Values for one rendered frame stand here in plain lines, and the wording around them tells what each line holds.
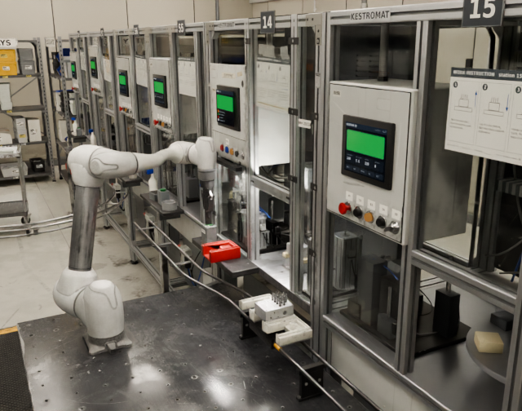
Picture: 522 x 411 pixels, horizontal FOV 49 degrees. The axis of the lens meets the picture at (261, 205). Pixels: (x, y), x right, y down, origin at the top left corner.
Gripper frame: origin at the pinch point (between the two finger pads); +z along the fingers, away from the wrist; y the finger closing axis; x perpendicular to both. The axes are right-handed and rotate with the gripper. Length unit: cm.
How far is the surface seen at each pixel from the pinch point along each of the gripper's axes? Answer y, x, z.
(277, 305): -80, 3, 14
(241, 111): -22, -10, -56
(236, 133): -15.6, -9.5, -44.8
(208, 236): -3.9, 1.8, 8.5
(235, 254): -22.1, -4.9, 13.2
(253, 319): -73, 10, 21
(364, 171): -119, -7, -47
